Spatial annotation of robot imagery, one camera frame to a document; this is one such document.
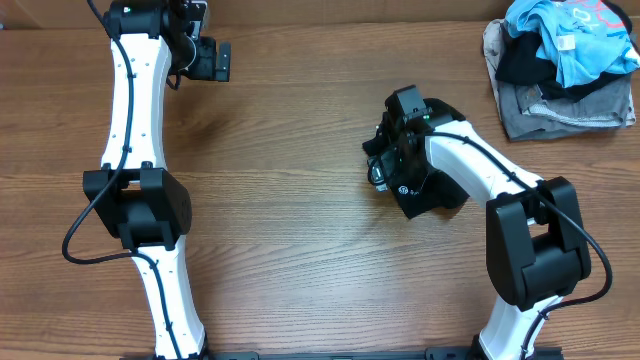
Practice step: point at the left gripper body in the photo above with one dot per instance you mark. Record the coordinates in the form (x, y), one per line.
(195, 60)

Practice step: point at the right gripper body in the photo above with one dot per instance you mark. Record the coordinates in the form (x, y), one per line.
(388, 161)

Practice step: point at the black knit garment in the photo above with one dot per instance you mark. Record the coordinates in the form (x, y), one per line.
(440, 191)

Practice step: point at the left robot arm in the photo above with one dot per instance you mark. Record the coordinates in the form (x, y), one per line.
(154, 45)

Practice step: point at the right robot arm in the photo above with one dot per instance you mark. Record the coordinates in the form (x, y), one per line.
(429, 156)

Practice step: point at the beige garment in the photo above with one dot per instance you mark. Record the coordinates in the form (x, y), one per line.
(493, 50)

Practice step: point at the grey folded garment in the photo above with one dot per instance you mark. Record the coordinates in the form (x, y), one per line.
(526, 115)

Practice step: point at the black folded garment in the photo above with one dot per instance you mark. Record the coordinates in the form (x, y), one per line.
(520, 66)

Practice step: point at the light blue shirt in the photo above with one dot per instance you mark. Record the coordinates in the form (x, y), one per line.
(582, 38)

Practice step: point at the cardboard back panel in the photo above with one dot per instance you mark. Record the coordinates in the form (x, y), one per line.
(75, 14)

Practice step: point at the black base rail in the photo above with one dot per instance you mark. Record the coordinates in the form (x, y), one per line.
(340, 356)

